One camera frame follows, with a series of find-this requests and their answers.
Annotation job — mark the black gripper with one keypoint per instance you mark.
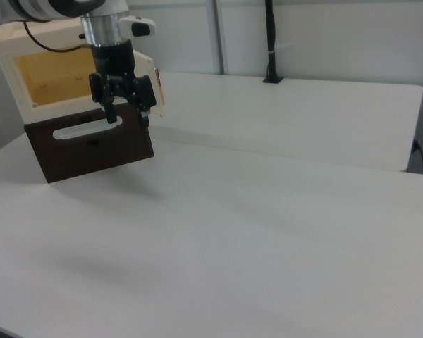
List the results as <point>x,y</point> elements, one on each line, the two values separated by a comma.
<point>113,60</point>

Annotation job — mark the cream cabinet door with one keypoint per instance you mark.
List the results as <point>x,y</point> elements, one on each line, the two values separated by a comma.
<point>142,65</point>

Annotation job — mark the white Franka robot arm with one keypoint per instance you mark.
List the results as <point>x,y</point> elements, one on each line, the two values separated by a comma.
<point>102,28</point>

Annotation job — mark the cream plastic cabinet body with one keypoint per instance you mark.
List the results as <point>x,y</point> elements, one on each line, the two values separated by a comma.
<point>7,45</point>

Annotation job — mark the grey partition frame post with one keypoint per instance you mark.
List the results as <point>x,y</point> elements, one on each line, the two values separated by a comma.
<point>219,35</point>

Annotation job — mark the black camera pole with clamp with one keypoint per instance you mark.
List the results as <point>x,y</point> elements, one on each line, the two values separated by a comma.
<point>270,35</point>

